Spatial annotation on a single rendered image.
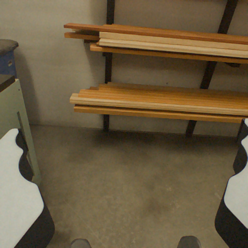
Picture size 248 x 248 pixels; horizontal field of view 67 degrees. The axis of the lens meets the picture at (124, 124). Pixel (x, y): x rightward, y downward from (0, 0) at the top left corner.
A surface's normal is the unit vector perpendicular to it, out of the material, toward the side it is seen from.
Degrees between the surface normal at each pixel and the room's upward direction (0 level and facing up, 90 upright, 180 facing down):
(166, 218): 0
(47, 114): 90
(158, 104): 0
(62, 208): 0
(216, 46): 90
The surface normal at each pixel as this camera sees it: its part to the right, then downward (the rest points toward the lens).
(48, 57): 0.01, 0.54
